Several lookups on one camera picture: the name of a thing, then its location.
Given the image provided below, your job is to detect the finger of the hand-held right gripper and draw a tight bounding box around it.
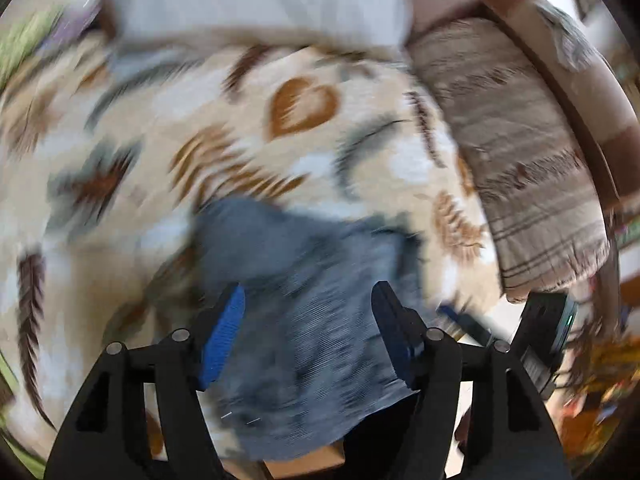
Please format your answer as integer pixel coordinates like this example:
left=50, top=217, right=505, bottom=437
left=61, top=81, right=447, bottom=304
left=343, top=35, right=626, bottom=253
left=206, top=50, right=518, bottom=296
left=437, top=302, right=495, bottom=347

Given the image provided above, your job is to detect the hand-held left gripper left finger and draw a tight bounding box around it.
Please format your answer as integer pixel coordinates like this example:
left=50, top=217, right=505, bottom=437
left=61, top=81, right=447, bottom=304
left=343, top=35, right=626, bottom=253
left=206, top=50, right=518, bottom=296
left=44, top=282, right=247, bottom=480

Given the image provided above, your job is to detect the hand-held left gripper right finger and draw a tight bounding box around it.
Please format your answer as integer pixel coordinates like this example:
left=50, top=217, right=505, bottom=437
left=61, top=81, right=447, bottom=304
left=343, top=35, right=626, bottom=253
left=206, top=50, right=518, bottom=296
left=371, top=280, right=573, bottom=480

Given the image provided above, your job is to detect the brown striped fringed throw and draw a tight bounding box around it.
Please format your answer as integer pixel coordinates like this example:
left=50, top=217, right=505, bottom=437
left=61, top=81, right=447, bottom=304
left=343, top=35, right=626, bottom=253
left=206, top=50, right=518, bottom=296
left=405, top=15, right=613, bottom=303

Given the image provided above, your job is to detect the leaf-print fleece blanket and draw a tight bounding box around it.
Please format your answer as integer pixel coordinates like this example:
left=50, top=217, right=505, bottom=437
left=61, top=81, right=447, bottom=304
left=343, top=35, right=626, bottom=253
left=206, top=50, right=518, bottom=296
left=0, top=27, right=506, bottom=466

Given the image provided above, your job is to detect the grey pillow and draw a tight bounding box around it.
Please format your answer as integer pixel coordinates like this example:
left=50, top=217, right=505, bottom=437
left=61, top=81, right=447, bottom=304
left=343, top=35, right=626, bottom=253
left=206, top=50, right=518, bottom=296
left=102, top=0, right=416, bottom=53

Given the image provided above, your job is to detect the green patterned pillow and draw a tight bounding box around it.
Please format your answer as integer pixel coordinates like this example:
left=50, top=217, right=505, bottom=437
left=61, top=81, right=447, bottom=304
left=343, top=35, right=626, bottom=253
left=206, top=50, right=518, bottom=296
left=0, top=5, right=66, bottom=86

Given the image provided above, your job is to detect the brown wooden bed frame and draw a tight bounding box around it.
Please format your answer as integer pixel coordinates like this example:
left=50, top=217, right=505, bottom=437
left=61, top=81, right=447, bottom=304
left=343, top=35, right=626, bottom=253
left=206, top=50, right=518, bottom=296
left=430, top=0, right=640, bottom=306

